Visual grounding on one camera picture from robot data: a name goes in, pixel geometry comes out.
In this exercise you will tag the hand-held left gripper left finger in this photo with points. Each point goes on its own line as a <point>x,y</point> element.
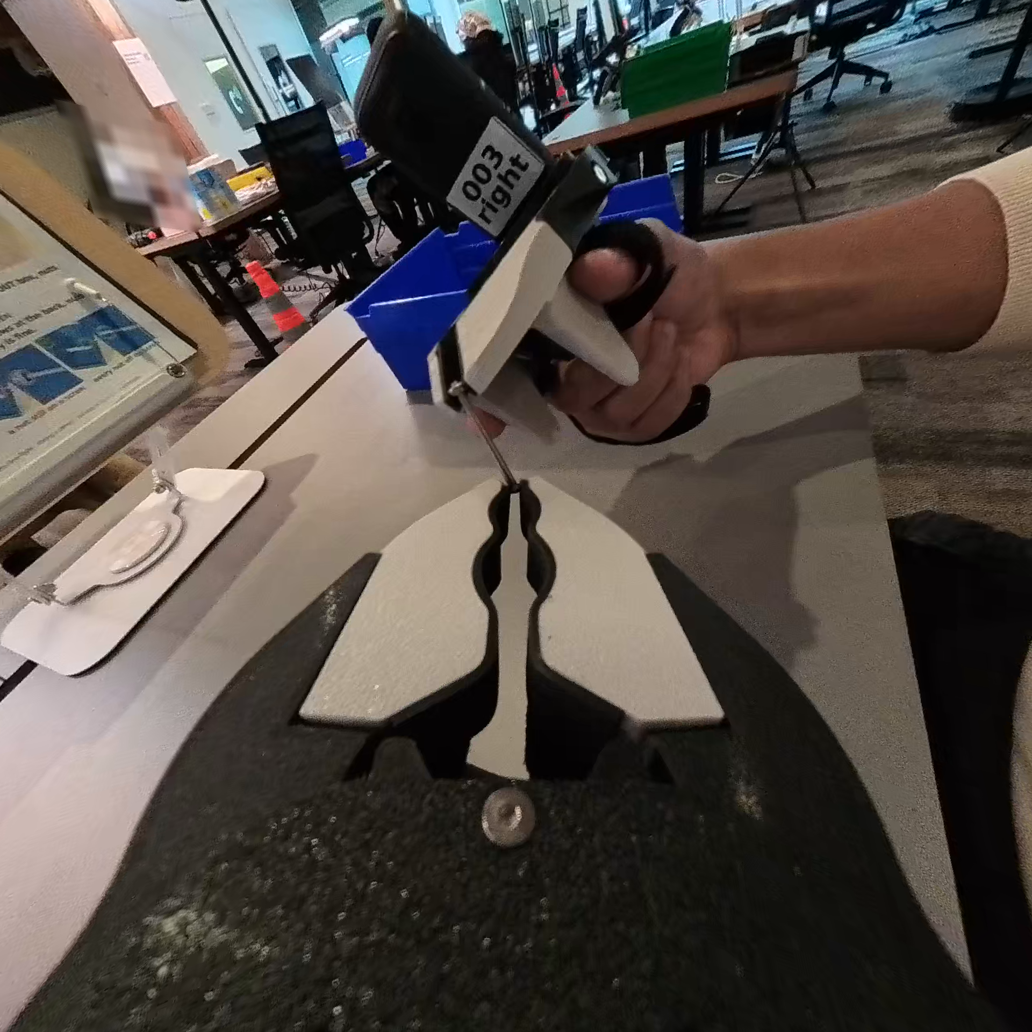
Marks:
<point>403,629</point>

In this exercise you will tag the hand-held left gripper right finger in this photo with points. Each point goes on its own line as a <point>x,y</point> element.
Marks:
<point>621,629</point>

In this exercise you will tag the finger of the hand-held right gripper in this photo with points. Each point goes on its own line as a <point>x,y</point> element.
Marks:
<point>516,298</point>
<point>520,395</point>

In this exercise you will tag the thin steel bolt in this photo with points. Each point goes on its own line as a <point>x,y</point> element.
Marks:
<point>488,442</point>

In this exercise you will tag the blue divided plastic bin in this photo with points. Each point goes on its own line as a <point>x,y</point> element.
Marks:
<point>395,330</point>

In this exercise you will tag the person's right forearm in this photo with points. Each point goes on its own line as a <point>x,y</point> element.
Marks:
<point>846,274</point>

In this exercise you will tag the person's right hand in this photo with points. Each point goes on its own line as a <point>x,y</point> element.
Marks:
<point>677,347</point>

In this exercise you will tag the yellow plastic bin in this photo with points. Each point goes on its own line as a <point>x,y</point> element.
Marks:
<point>254,177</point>

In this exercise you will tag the dark wooden table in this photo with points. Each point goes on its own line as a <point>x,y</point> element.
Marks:
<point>234,214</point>

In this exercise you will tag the blue white carton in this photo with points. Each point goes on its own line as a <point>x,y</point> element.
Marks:
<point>214,189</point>

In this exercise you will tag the orange striped traffic cone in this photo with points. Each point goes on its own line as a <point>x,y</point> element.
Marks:
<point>278,306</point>

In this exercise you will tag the white board stand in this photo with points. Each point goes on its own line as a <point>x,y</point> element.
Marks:
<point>201,492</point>

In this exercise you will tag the green plastic bin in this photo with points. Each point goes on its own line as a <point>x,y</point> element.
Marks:
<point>677,72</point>

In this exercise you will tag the printed instruction board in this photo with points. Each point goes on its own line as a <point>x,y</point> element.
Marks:
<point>81,347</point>

